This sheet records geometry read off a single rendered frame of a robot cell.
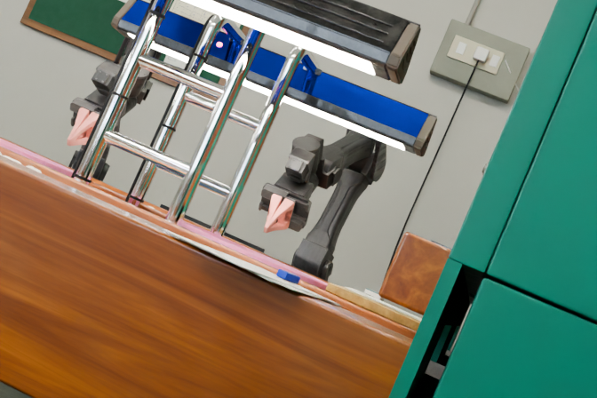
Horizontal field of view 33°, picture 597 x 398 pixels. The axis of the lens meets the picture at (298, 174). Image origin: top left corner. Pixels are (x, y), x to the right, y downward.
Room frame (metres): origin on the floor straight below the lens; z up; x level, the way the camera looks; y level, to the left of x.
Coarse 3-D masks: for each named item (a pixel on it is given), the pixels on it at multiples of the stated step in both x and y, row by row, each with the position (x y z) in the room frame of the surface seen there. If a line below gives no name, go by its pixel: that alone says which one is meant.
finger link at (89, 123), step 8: (72, 104) 1.99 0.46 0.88; (80, 104) 1.98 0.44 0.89; (88, 104) 1.99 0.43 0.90; (96, 112) 1.97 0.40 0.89; (88, 120) 1.96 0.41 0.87; (96, 120) 1.96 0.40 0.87; (80, 128) 1.95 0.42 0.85; (88, 128) 1.96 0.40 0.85; (72, 136) 1.94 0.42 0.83; (88, 136) 1.99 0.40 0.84; (72, 144) 1.95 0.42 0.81; (80, 144) 1.97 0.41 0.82
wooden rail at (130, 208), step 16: (32, 160) 1.46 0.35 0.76; (48, 176) 1.41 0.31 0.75; (64, 176) 1.41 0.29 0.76; (96, 192) 1.40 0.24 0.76; (128, 208) 1.39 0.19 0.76; (160, 224) 1.37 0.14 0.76; (176, 224) 1.41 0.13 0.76; (192, 240) 1.36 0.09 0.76; (208, 240) 1.36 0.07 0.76; (240, 256) 1.35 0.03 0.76; (272, 272) 1.34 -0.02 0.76; (320, 288) 1.35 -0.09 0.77; (352, 304) 1.32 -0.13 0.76; (384, 320) 1.31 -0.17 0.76
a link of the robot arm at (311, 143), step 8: (304, 136) 2.08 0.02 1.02; (312, 136) 2.08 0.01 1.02; (296, 144) 2.05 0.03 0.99; (304, 144) 2.05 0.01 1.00; (312, 144) 2.05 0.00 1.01; (320, 144) 2.06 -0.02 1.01; (312, 152) 2.04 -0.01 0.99; (320, 152) 2.09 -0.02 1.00; (320, 160) 2.10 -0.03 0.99; (312, 168) 2.06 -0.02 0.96; (320, 168) 2.11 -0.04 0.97; (336, 168) 2.14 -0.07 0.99; (320, 176) 2.12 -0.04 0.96; (328, 176) 2.11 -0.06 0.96; (336, 176) 2.13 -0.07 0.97; (320, 184) 2.13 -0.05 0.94; (328, 184) 2.13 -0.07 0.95
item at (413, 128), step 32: (128, 0) 1.91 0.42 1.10; (128, 32) 1.87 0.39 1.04; (160, 32) 1.86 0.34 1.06; (192, 32) 1.86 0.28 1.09; (224, 64) 1.83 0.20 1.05; (256, 64) 1.83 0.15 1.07; (288, 96) 1.80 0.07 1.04; (320, 96) 1.79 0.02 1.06; (352, 96) 1.80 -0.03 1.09; (384, 96) 1.80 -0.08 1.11; (384, 128) 1.76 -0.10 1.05; (416, 128) 1.76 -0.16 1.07
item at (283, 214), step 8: (264, 192) 2.02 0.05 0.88; (272, 192) 2.02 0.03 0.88; (280, 192) 2.02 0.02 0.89; (288, 200) 2.01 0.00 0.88; (280, 208) 2.00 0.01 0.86; (288, 208) 2.00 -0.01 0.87; (280, 216) 1.99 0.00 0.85; (288, 216) 2.03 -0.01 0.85; (272, 224) 1.98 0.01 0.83; (280, 224) 2.03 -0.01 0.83; (288, 224) 2.03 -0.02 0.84
